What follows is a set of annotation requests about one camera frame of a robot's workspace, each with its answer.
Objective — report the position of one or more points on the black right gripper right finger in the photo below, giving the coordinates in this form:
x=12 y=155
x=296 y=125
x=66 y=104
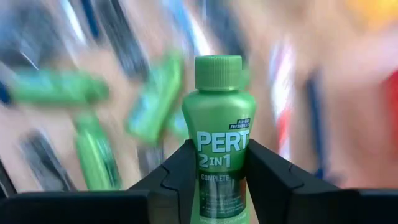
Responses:
x=311 y=208

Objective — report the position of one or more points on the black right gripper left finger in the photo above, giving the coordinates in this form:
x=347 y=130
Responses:
x=93 y=208

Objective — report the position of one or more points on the red plastic basket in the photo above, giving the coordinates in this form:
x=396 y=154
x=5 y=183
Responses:
x=392 y=102

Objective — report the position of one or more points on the round black bagged item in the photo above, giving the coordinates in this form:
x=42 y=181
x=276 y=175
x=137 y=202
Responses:
x=28 y=40

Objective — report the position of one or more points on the blue disposable razor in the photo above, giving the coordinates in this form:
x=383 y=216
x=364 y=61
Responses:
x=90 y=18
x=315 y=124

